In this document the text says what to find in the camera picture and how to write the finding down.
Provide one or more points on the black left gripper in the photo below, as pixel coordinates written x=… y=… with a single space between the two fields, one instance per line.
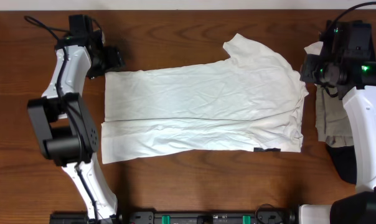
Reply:
x=114 y=59

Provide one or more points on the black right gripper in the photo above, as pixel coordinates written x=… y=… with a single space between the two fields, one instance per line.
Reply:
x=308 y=71

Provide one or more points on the white t-shirt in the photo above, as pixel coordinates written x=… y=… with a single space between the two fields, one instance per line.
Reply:
x=252 y=101

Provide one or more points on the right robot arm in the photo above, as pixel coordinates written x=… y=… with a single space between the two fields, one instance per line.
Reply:
x=355 y=80

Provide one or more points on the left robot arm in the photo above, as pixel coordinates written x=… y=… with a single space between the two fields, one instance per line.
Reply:
x=66 y=132

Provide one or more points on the grey garment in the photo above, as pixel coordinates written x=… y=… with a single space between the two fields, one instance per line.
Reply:
x=332 y=122

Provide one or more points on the black garment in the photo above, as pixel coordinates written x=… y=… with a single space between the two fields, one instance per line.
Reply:
x=344 y=161

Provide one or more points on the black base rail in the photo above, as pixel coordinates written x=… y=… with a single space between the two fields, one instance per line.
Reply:
x=260 y=216

